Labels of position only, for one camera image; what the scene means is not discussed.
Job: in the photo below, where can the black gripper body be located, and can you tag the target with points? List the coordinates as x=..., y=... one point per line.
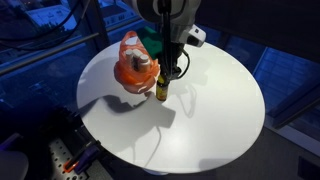
x=170, y=52

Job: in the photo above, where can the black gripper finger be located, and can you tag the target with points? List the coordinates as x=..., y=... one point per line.
x=175, y=72
x=162, y=73

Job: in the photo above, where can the brown bottle yellow cap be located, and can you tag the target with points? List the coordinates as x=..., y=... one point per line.
x=161, y=88

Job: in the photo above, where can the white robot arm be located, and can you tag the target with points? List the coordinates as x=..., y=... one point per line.
x=177, y=28

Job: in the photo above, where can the white cap bottle right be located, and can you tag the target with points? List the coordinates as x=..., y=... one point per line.
x=144, y=64

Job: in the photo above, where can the white cap bottle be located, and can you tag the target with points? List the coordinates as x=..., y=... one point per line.
x=136, y=55
x=129, y=56
x=144, y=64

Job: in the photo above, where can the white cap bottle middle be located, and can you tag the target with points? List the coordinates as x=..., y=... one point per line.
x=136, y=55

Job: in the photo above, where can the white cap bottle left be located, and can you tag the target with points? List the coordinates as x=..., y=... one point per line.
x=129, y=56

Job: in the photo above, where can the orange plastic bag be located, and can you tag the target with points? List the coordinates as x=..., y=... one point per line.
x=129, y=76

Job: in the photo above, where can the green block on wrist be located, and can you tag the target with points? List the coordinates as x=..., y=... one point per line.
x=151, y=40

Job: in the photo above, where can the round white table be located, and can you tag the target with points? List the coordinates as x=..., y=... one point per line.
x=211, y=116

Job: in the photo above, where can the purple orange clamp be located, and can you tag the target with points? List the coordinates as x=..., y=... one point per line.
x=82, y=159

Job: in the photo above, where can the grey perforated metal plate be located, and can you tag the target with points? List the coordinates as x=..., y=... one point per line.
x=60, y=155

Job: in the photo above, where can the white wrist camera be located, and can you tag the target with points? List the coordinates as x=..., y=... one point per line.
x=194, y=36

